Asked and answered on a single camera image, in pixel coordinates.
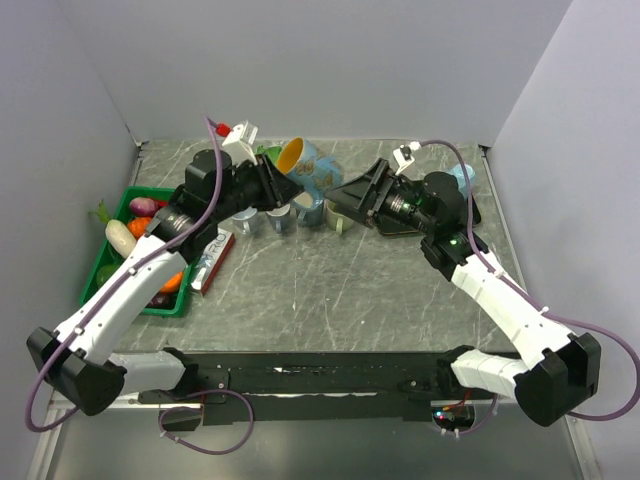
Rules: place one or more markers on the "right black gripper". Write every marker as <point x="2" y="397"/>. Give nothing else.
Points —
<point x="355" y="197"/>

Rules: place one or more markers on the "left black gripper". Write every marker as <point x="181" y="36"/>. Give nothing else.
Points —
<point x="284" y="187"/>

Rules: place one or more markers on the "blue butterfly mug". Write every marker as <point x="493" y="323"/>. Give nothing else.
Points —
<point x="304" y="163"/>

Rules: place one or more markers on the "green ceramic mug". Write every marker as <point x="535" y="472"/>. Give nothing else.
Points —
<point x="336" y="221"/>

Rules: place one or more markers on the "grey-blue hexagonal mug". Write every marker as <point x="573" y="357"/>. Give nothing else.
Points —
<point x="309" y="211"/>

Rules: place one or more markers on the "grey plastic measuring cup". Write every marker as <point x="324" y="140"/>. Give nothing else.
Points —
<point x="247" y="221"/>

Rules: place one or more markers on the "pale blue mug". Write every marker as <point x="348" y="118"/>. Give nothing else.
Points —
<point x="465" y="177"/>

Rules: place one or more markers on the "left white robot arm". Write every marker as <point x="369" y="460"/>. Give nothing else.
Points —
<point x="78" y="359"/>

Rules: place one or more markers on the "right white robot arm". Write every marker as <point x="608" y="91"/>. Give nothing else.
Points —
<point x="557" y="370"/>

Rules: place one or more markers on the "green lettuce toy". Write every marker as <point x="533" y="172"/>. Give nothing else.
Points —
<point x="273" y="150"/>

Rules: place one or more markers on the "black gold-rimmed tray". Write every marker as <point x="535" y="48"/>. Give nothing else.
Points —
<point x="389" y="227"/>

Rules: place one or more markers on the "red toothpaste box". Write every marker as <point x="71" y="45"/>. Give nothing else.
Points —
<point x="210" y="261"/>

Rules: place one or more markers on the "purple onion toy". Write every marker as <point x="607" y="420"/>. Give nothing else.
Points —
<point x="143" y="207"/>

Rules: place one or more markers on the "orange carrot toy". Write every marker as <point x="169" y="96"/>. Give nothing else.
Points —
<point x="173" y="284"/>

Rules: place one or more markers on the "orange pumpkin toy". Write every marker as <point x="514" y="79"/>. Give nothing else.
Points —
<point x="137" y="226"/>

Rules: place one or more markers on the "white radish toy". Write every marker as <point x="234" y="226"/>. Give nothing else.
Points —
<point x="120" y="238"/>

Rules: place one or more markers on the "green bell pepper toy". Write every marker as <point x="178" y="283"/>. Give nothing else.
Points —
<point x="105" y="273"/>

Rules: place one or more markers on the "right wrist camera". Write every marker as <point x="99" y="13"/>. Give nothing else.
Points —
<point x="404" y="156"/>

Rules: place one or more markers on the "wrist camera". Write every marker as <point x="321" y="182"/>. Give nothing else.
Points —
<point x="404" y="156"/>
<point x="238" y="143"/>

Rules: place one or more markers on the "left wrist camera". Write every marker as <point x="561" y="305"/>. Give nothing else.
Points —
<point x="238" y="143"/>

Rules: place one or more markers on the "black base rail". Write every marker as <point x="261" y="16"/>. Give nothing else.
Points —
<point x="318" y="386"/>

